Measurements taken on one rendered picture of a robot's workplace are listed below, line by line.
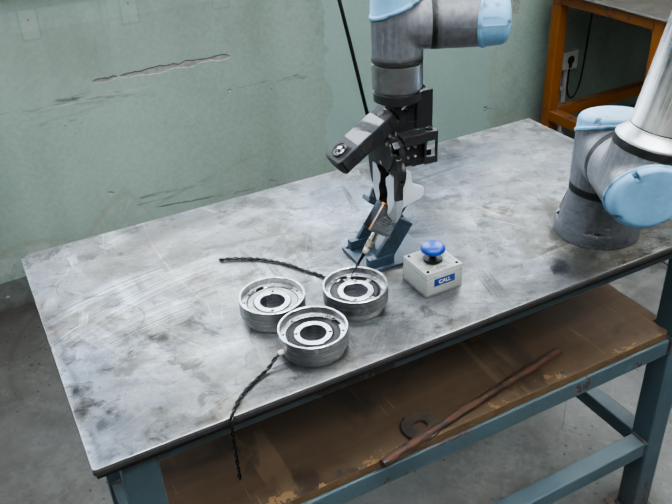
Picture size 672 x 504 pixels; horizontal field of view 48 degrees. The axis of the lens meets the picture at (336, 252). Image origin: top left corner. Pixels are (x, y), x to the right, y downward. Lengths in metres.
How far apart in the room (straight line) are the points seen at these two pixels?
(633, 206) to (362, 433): 0.59
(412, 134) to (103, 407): 0.59
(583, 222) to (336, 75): 1.71
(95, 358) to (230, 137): 1.73
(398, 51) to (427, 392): 0.65
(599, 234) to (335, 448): 0.59
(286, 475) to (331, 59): 1.91
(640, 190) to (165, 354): 0.75
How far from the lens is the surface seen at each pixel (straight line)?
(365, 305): 1.17
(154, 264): 1.40
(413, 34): 1.09
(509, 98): 3.49
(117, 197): 2.79
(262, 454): 1.35
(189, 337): 1.21
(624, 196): 1.22
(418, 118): 1.16
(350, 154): 1.12
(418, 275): 1.25
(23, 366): 2.62
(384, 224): 1.22
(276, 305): 1.24
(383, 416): 1.40
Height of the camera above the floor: 1.52
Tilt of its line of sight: 32 degrees down
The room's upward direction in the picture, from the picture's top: 3 degrees counter-clockwise
